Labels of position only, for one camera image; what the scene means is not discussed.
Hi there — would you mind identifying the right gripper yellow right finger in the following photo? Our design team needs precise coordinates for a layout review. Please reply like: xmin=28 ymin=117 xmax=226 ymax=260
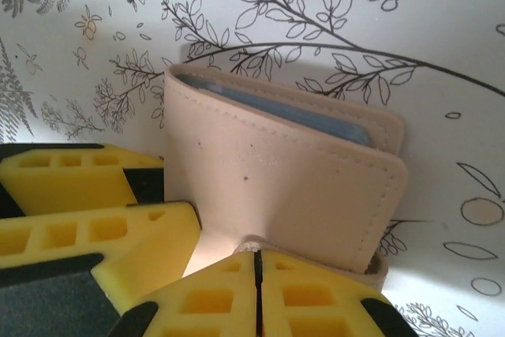
xmin=260 ymin=252 xmax=399 ymax=337

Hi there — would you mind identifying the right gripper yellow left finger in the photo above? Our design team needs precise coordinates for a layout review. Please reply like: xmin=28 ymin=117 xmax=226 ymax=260
xmin=106 ymin=252 xmax=260 ymax=337

